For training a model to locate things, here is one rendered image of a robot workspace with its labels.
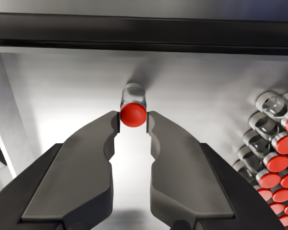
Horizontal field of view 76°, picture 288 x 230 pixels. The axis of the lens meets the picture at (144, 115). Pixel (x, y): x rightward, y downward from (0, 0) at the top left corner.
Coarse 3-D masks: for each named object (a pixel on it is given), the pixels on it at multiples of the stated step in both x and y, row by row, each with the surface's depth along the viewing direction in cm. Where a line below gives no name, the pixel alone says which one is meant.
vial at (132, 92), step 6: (132, 84) 17; (138, 84) 17; (126, 90) 16; (132, 90) 15; (138, 90) 16; (126, 96) 15; (132, 96) 14; (138, 96) 14; (144, 96) 16; (126, 102) 14; (132, 102) 14; (138, 102) 14; (144, 102) 15; (120, 108) 15
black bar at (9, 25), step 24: (0, 24) 13; (24, 24) 13; (48, 24) 14; (72, 24) 14; (96, 24) 14; (120, 24) 14; (144, 24) 14; (168, 24) 14; (192, 24) 14; (216, 24) 14; (240, 24) 14; (264, 24) 14
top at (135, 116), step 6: (126, 108) 13; (132, 108) 13; (138, 108) 13; (144, 108) 14; (120, 114) 14; (126, 114) 14; (132, 114) 14; (138, 114) 14; (144, 114) 14; (126, 120) 14; (132, 120) 14; (138, 120) 14; (144, 120) 14; (132, 126) 14; (138, 126) 14
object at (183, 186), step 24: (168, 120) 11; (168, 144) 9; (192, 144) 9; (168, 168) 8; (192, 168) 8; (168, 192) 7; (192, 192) 7; (216, 192) 7; (168, 216) 7; (192, 216) 6; (216, 216) 6
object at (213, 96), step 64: (0, 64) 16; (64, 64) 17; (128, 64) 17; (192, 64) 17; (256, 64) 17; (0, 128) 16; (64, 128) 20; (128, 128) 20; (192, 128) 21; (128, 192) 25
